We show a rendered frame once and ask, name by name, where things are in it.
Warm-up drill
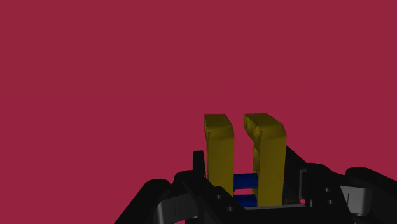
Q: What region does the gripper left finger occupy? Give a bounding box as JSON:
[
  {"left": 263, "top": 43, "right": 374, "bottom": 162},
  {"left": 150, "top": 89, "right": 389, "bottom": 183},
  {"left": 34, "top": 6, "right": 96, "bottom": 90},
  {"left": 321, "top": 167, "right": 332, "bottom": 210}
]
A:
[{"left": 114, "top": 150, "right": 246, "bottom": 224}]

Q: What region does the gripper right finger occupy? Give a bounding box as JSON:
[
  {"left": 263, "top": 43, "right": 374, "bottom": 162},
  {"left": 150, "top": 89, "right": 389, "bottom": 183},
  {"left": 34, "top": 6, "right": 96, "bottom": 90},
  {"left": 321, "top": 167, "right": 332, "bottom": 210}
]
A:
[{"left": 281, "top": 145, "right": 397, "bottom": 224}]

